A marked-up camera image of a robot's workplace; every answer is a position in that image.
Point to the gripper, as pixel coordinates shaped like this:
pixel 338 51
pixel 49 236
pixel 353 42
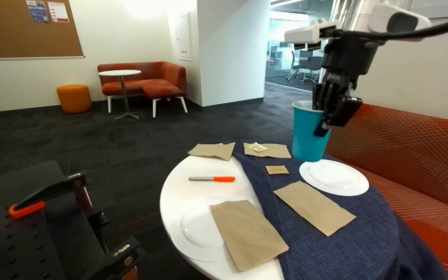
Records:
pixel 348 56

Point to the blue plastic cup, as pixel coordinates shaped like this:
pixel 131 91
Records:
pixel 305 136

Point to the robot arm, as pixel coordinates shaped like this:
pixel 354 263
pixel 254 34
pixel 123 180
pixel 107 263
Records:
pixel 379 17

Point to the group of office chairs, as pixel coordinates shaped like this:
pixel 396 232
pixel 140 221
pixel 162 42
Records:
pixel 305 66

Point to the brown paper napkin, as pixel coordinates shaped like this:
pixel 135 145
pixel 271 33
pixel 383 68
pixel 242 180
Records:
pixel 276 151
pixel 247 235
pixel 213 150
pixel 313 208

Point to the white plate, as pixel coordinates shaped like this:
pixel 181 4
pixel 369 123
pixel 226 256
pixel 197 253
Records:
pixel 335 177
pixel 195 229

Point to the small brown sachet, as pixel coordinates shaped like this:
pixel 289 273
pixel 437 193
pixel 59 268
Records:
pixel 277 170

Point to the small yellow white sachet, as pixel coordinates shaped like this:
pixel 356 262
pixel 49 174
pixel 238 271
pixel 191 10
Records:
pixel 256 147

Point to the orange patterned sofa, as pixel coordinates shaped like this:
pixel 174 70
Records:
pixel 414 155

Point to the orange grey marker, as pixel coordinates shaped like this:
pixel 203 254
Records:
pixel 212 179

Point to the blue cloth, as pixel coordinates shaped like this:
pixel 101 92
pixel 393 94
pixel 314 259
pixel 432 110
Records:
pixel 356 249

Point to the orange sofa with white legs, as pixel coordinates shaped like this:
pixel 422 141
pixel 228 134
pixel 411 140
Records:
pixel 161 83

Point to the round white side table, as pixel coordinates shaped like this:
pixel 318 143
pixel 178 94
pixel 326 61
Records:
pixel 119 72

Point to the orange round pouf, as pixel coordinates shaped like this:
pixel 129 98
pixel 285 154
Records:
pixel 74 99

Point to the white red poster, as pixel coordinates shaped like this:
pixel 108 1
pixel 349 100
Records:
pixel 58 11

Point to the black orange bar clamp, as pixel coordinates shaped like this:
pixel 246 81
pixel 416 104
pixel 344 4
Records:
pixel 49 192

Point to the blue poster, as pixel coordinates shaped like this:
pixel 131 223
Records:
pixel 37 11

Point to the cork board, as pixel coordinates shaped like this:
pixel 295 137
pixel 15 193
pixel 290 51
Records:
pixel 18 35

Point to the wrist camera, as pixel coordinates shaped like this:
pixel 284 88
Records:
pixel 305 34

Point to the white wall panel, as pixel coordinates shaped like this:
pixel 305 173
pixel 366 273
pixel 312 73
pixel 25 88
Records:
pixel 184 37

